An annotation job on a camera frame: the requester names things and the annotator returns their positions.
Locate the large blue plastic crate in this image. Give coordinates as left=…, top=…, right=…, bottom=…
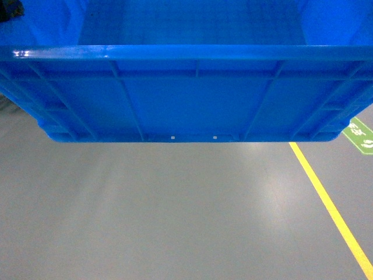
left=1, top=1, right=372, bottom=142

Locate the green floor sign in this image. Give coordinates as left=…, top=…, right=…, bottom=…
left=342, top=117, right=372, bottom=155

